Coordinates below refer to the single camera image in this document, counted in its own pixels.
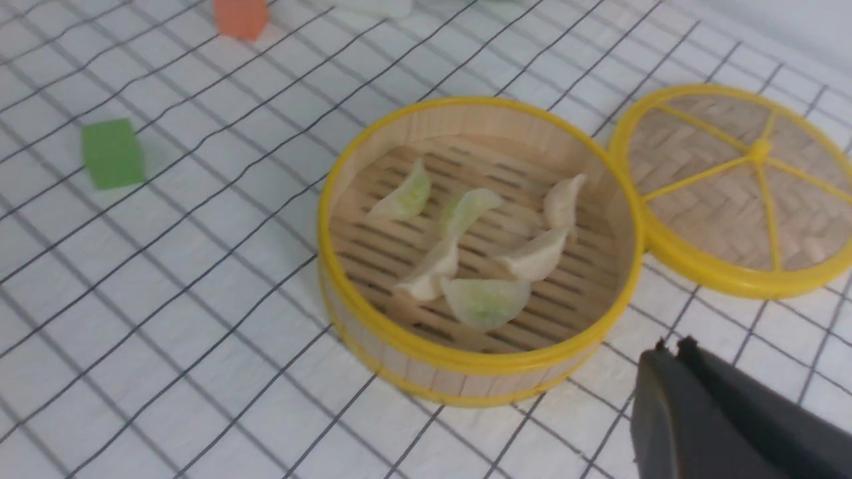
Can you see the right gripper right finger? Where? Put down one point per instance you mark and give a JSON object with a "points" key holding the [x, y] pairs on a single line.
{"points": [[797, 443]]}

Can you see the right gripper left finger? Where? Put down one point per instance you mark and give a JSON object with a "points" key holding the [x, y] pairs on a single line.
{"points": [[690, 422]]}

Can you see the white dumpling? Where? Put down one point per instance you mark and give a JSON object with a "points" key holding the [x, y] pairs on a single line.
{"points": [[536, 259], [423, 284], [560, 204]]}

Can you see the green dumpling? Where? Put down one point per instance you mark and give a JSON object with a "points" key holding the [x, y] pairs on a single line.
{"points": [[464, 210], [409, 199], [486, 304]]}

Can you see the woven bamboo steamer lid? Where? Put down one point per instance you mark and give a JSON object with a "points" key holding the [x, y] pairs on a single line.
{"points": [[737, 192]]}

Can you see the bamboo steamer tray yellow rim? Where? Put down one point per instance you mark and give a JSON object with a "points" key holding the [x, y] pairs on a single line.
{"points": [[520, 152]]}

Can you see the white grid-pattern tablecloth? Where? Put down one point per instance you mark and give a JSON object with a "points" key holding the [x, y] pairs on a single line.
{"points": [[174, 328]]}

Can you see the orange foam cube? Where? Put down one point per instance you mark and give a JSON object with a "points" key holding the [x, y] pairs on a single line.
{"points": [[243, 20]]}

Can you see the green foam cube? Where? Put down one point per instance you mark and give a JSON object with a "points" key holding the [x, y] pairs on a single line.
{"points": [[112, 155]]}

